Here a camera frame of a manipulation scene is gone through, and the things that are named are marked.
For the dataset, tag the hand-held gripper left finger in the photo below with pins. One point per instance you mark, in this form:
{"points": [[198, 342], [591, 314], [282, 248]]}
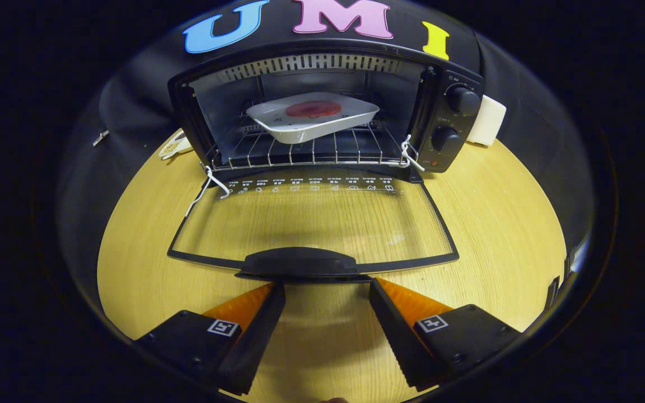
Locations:
{"points": [[255, 336]]}

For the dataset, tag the silver clip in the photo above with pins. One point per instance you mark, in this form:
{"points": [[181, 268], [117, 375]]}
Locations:
{"points": [[100, 138]]}

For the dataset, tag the pink round food slice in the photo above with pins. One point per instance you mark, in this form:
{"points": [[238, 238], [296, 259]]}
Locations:
{"points": [[314, 109]]}

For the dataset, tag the black toaster oven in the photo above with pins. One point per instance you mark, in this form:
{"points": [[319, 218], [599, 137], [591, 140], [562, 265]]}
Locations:
{"points": [[300, 263]]}

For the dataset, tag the small white snack packet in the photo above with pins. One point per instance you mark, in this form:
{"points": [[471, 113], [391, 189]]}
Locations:
{"points": [[174, 146]]}

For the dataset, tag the black backdrop cloth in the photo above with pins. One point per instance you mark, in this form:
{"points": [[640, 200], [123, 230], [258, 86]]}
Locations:
{"points": [[121, 101]]}

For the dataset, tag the white pop-up toaster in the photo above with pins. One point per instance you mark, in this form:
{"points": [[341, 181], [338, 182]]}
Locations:
{"points": [[490, 120]]}

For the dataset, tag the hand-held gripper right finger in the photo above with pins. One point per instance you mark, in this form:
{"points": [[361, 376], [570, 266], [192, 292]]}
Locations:
{"points": [[401, 338]]}

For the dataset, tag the white square plate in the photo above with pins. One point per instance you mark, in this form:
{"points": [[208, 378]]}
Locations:
{"points": [[300, 131]]}

